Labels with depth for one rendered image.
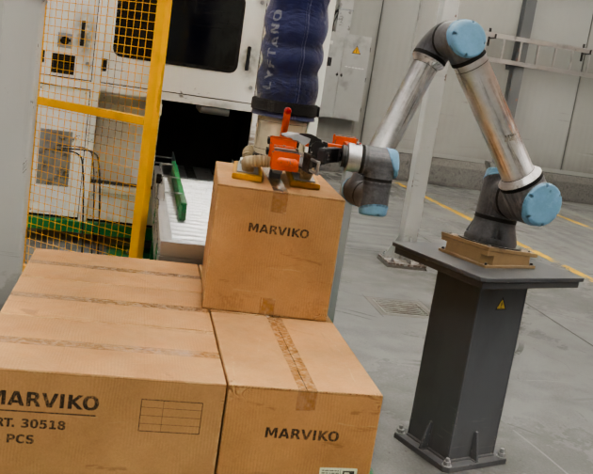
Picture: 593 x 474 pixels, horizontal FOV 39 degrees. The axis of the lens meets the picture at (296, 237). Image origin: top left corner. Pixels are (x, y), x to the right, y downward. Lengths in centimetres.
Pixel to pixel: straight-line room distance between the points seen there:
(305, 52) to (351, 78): 933
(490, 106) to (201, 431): 138
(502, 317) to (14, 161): 221
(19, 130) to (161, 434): 211
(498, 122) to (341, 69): 934
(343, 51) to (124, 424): 1027
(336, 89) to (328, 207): 949
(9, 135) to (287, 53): 159
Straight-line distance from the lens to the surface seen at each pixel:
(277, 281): 262
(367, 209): 262
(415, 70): 280
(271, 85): 276
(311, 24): 276
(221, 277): 261
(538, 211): 286
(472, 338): 300
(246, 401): 208
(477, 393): 312
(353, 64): 1208
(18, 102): 389
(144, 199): 396
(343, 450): 219
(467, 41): 268
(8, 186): 394
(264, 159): 267
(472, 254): 297
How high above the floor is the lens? 130
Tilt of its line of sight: 11 degrees down
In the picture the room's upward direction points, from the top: 9 degrees clockwise
